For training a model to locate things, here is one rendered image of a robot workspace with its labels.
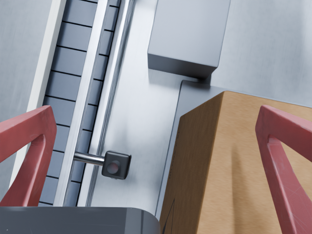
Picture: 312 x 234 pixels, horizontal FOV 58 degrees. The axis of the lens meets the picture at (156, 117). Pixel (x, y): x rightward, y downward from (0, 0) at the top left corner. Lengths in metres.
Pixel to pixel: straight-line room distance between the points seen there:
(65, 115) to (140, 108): 0.12
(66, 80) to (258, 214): 0.33
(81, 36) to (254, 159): 0.34
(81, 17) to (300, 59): 0.37
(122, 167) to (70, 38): 0.22
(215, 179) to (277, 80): 0.36
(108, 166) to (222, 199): 0.15
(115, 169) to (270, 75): 0.32
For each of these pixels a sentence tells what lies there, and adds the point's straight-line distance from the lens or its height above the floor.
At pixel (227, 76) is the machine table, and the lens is 0.49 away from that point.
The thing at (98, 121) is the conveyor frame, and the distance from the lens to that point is 0.43.
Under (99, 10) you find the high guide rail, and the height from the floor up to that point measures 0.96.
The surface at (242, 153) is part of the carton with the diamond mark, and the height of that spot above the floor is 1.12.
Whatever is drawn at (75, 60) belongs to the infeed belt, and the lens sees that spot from 0.45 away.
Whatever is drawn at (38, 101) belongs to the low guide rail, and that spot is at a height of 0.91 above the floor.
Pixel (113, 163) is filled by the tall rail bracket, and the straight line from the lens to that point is 0.31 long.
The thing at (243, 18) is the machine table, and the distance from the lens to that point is 0.53.
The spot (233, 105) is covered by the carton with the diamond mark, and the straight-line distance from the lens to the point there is 0.19.
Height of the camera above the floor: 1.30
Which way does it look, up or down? 86 degrees down
